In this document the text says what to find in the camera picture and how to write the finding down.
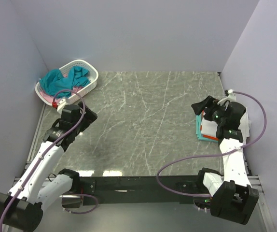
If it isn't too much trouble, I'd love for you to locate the folded light teal t shirt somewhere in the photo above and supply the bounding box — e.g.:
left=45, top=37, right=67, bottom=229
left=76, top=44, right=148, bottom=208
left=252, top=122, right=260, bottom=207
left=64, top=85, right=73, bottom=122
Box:
left=196, top=115, right=218, bottom=142

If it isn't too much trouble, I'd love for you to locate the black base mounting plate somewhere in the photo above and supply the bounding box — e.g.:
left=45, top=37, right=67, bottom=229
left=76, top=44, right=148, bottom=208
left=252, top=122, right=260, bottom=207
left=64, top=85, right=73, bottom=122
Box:
left=76, top=175, right=208, bottom=204

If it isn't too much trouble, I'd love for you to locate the pink t shirt in basket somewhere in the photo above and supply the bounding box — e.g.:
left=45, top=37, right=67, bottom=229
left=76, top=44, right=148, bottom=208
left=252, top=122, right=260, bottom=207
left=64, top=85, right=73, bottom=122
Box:
left=36, top=74, right=87, bottom=105

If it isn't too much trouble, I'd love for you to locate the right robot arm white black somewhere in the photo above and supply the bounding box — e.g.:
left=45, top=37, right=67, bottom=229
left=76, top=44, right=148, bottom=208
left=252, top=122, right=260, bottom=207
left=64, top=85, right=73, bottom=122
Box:
left=191, top=96, right=259, bottom=225

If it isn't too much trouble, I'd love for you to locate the teal t shirt in basket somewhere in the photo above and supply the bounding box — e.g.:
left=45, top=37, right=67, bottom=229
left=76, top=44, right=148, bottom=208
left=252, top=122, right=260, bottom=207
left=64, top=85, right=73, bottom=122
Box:
left=39, top=66, right=90, bottom=96

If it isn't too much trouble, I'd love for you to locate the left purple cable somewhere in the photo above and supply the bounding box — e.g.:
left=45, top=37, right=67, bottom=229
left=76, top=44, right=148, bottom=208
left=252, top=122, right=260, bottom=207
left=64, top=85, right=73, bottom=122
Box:
left=0, top=89, right=99, bottom=232

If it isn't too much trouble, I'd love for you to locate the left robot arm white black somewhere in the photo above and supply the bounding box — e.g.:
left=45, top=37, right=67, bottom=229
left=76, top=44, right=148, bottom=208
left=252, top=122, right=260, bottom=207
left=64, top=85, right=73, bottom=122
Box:
left=0, top=101, right=97, bottom=232

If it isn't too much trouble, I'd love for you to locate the folded orange t shirt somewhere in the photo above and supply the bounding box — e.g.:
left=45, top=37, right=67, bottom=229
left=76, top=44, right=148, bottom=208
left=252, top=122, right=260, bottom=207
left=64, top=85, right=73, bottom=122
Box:
left=200, top=111, right=218, bottom=142

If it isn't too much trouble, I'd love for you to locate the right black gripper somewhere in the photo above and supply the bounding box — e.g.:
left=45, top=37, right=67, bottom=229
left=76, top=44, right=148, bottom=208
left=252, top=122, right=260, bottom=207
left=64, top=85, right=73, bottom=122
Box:
left=191, top=96, right=228, bottom=126

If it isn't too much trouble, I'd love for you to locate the white t shirt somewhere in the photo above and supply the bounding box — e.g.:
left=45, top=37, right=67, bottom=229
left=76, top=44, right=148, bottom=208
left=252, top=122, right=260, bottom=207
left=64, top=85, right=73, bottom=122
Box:
left=200, top=106, right=253, bottom=145

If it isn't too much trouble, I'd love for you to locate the white plastic laundry basket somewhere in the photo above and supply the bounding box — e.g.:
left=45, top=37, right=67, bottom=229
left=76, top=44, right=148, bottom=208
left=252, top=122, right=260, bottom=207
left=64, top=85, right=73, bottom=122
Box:
left=35, top=59, right=99, bottom=106

